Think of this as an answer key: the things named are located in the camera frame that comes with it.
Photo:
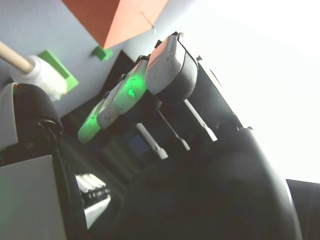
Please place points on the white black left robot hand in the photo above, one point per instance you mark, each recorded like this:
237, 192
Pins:
175, 190

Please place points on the large orange block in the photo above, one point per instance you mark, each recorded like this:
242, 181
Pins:
117, 17

